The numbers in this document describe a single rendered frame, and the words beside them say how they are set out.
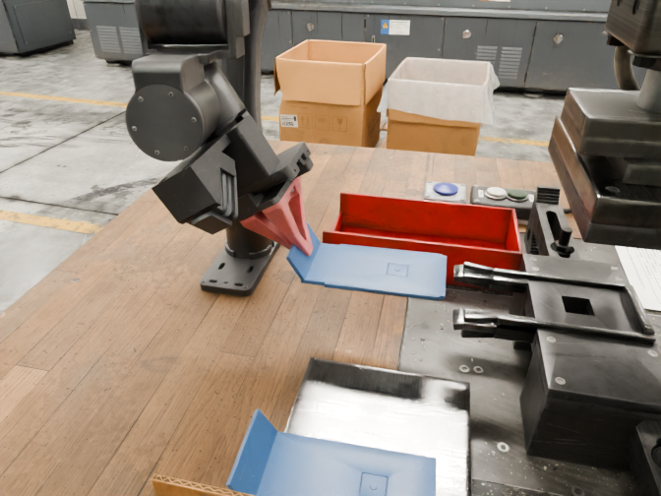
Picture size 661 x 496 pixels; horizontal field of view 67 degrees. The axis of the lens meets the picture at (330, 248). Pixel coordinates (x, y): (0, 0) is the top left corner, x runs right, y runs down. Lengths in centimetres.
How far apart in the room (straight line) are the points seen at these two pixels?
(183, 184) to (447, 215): 45
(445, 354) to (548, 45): 450
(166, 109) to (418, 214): 45
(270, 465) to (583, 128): 35
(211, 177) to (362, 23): 466
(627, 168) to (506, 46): 456
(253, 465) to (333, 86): 241
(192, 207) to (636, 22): 33
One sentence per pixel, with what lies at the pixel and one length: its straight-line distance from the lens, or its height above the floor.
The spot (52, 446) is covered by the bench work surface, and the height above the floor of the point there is 90.
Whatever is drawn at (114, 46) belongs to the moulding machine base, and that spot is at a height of 22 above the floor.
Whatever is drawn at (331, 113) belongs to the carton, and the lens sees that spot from 277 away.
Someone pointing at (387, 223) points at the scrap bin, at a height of 92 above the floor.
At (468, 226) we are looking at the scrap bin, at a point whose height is 93.
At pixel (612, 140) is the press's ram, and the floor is 117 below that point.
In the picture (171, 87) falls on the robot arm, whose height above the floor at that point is 120.
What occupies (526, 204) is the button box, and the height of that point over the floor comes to 93.
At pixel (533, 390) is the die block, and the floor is 95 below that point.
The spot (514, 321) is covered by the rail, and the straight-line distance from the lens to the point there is 49.
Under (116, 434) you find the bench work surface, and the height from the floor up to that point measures 90.
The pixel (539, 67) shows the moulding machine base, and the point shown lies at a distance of 499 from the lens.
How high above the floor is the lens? 129
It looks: 32 degrees down
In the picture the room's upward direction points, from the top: straight up
